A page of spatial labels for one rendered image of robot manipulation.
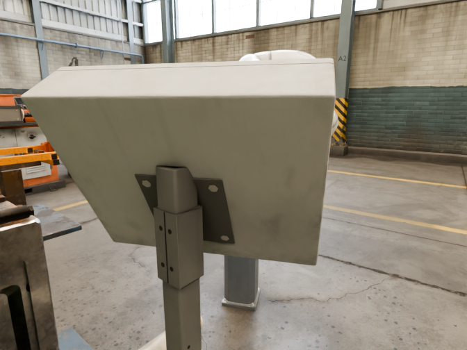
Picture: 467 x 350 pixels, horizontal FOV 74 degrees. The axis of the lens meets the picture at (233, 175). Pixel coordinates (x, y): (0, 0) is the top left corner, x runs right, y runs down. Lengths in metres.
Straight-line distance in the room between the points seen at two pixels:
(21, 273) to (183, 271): 0.48
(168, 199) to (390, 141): 7.13
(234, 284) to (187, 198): 1.51
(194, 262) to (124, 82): 0.23
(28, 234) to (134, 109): 0.49
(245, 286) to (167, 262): 1.46
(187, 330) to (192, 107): 0.29
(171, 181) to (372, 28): 7.34
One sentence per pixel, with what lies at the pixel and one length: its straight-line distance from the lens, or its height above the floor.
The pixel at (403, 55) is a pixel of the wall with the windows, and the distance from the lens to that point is 7.42.
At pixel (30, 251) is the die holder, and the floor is 0.85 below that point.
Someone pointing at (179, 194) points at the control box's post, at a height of 1.05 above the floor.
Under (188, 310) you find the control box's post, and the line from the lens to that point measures 0.45.
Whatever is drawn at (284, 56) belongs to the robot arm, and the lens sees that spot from 1.31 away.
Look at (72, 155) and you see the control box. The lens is 0.45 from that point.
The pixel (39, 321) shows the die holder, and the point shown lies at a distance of 0.87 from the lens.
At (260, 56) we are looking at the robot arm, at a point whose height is 1.33.
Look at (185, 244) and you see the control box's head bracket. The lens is 0.39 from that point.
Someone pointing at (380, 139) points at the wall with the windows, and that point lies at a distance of 7.43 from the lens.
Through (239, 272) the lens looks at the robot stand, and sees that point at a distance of 1.82.
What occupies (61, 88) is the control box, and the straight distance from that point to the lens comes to 0.41.
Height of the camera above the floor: 1.15
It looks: 13 degrees down
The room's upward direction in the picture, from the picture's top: straight up
